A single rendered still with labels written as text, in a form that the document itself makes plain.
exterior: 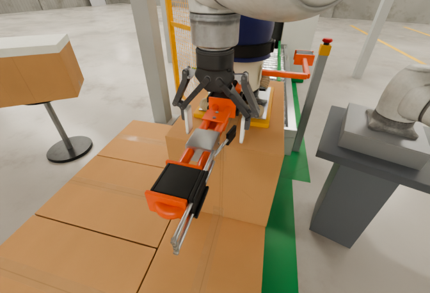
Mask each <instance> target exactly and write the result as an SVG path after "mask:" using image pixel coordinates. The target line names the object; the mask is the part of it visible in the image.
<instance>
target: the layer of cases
mask: <svg viewBox="0 0 430 293"><path fill-rule="evenodd" d="M171 127H172V125H165V124H160V123H151V122H143V121H138V120H133V121H132V122H131V123H130V124H128V125H127V126H126V127H125V128H124V129H123V130H122V131H121V132H120V133H119V134H118V135H117V136H115V137H114V138H113V139H112V140H111V141H110V142H109V143H108V144H107V145H106V146H105V147H104V148H103V149H102V150H101V151H100V152H99V153H98V154H97V155H96V156H95V157H94V158H93V159H91V160H90V161H89V162H88V163H87V164H86V165H85V166H84V167H83V168H82V169H81V170H80V171H78V172H77V173H76V174H75V175H74V176H73V177H72V178H71V179H70V180H69V181H68V182H67V183H66V184H65V185H64V186H63V187H62V188H61V189H60V190H59V191H58V192H57V193H56V194H54V195H53V196H52V197H51V198H50V199H49V200H48V201H47V202H46V203H45V204H44V205H43V206H41V207H40V208H39V209H38V210H37V211H36V212H35V215H32V216H31V217H30V218H29V219H28V220H27V221H26V222H25V223H24V224H23V225H22V226H21V227H20V228H18V229H17V230H16V231H15V232H14V233H13V234H12V235H11V236H10V237H9V238H8V239H7V240H5V241H4V242H3V243H2V245H0V293H261V292H262V271H263V260H264V240H265V229H266V227H265V226H260V225H256V224H252V223H247V222H244V221H239V220H236V219H231V218H226V217H223V216H217V215H214V214H209V213H206V212H201V211H200V213H199V216H198V218H197V219H196V218H193V219H192V221H191V224H190V226H189V228H188V231H187V234H186V236H185V238H184V241H183V243H182V246H181V248H180V251H179V254H178V255H174V254H173V247H172V244H171V243H170V242H171V238H172V237H173V235H174V233H175V231H176V229H177V227H178V225H179V222H180V220H181V219H179V218H178V219H164V218H162V217H160V216H159V215H158V214H157V213H156V212H153V211H151V210H149V207H148V203H147V199H146V197H145V191H146V190H149V191H150V189H151V188H152V186H153V185H154V183H155V182H156V180H157V179H158V177H159V175H160V174H161V172H162V171H163V170H164V168H165V166H166V160H167V159H168V160H169V157H168V149H167V146H166V138H165V135H166V134H167V133H168V131H169V130H170V129H171Z"/></svg>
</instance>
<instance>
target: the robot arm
mask: <svg viewBox="0 0 430 293"><path fill-rule="evenodd" d="M187 1H188V5H189V19H190V26H191V43H192V44H193V45H194V46H196V69H193V68H191V67H190V66H187V67H186V68H185V69H184V70H183V71H182V80H181V82H180V85H179V88H178V90H177V92H176V95H175V98H174V100H173V102H172V105H173V106H177V107H179V108H180V110H181V116H182V120H185V124H186V134H189V133H190V132H191V130H192V129H193V120H192V111H191V105H189V103H190V102H191V101H192V100H193V99H194V98H195V97H196V96H197V95H198V94H199V93H200V92H201V91H202V89H203V88H204V89H205V90H207V91H208V92H212V91H214V92H216V93H221V92H224V93H225V95H226V96H227V97H229V98H230V99H231V101H232V102H233V103H234V104H235V106H236V107H237V108H238V110H240V112H241V113H242V115H243V116H242V118H241V131H240V139H239V142H240V143H243V139H244V133H245V130H249V128H250V122H251V118H254V117H255V118H258V117H259V114H260V108H259V105H258V103H257V100H256V98H255V96H254V94H253V91H252V88H251V86H250V83H249V73H248V72H247V71H245V72H243V73H238V74H235V72H234V48H233V47H234V46H236V45H237V44H238V42H239V24H240V18H241V15H244V16H246V17H250V18H253V19H259V20H266V21H272V22H294V21H299V20H304V19H308V18H311V17H315V16H316V15H319V14H321V13H324V12H326V11H327V10H329V9H331V8H333V7H334V6H336V5H337V4H339V3H340V2H341V1H342V0H187ZM194 75H195V77H196V78H197V79H198V81H199V82H200V84H199V85H198V86H197V87H196V88H195V89H194V90H193V91H192V93H191V94H190V95H189V96H188V97H187V99H186V100H185V101H183V100H182V97H183V95H184V92H185V90H186V88H187V86H188V83H189V81H190V79H191V78H192V77H193V76H194ZM234 79H235V80H237V82H238V83H239V84H241V87H242V90H243V93H244V95H245V97H246V100H247V102H248V105H249V107H248V105H247V104H246V103H245V101H244V100H243V99H242V97H241V96H240V94H238V92H237V91H236V90H235V87H234V85H233V84H232V82H233V81H234ZM366 113H367V116H368V121H369V125H368V128H369V129H371V130H375V131H383V132H387V133H391V134H396V135H400V136H404V137H407V138H411V139H418V137H419V135H418V134H417V133H416V132H415V130H414V127H413V126H414V124H415V122H416V121H417V122H421V123H423V124H425V125H427V126H428V127H430V65H425V64H411V65H408V66H407V67H405V68H404V69H402V70H400V71H399V72H398V73H397V74H396V75H395V76H394V77H393V78H392V79H391V80H390V82H389V83H388V84H387V86H386V88H385V89H384V91H383V93H382V95H381V97H380V99H379V101H378V104H377V106H376V108H375V110H373V109H367V110H366Z"/></svg>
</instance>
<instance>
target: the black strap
mask: <svg viewBox="0 0 430 293"><path fill-rule="evenodd" d="M275 41H276V40H273V39H272V38H271V39H270V41H268V42H266V43H263V44H257V45H236V46H234V47H233V48H234V57H235V58H257V57H261V56H266V55H268V54H269V53H271V52H274V49H275Z"/></svg>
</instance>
